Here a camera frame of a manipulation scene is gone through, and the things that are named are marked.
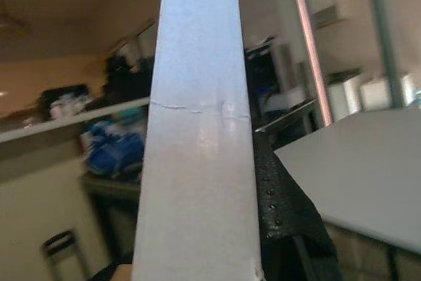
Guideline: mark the black trolley case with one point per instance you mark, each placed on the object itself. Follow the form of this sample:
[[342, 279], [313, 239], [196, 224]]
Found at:
[[60, 245]]

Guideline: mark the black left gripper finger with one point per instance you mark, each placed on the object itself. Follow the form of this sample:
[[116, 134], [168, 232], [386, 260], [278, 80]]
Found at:
[[283, 202]]

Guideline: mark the white cardboard box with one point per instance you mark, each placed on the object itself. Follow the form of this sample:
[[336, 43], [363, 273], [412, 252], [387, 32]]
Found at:
[[197, 162]]

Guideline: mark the blue bag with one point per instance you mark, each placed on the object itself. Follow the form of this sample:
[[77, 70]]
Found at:
[[112, 149]]

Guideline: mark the black glass table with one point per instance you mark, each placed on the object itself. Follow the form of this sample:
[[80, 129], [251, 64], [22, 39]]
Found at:
[[108, 221]]

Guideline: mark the pink door frame post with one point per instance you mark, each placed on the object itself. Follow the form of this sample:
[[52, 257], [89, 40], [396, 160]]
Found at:
[[312, 50]]

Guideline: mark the white table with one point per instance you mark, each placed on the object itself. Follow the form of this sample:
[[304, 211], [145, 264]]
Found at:
[[355, 169]]

